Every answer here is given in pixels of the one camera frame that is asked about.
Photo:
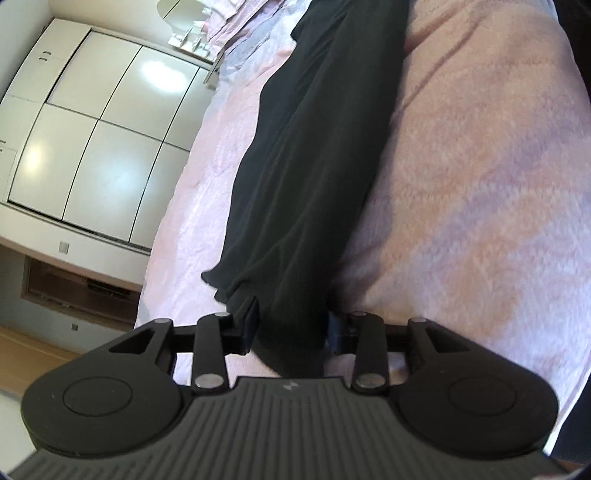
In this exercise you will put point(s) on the pink bedding pile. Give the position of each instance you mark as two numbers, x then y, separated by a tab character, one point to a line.
235	18

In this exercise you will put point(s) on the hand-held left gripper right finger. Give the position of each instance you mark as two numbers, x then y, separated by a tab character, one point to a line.
337	334

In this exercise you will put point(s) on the dark grey garment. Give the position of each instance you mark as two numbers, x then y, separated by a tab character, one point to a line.
304	184

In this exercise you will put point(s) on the wooden wall shelf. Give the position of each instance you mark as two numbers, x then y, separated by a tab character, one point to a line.
78	288

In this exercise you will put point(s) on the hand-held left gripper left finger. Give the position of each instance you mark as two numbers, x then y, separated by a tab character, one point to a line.
253	323

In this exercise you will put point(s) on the white bedside furniture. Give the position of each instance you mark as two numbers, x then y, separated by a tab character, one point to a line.
191	41

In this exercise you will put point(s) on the white wardrobe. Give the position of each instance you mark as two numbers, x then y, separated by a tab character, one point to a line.
101	138

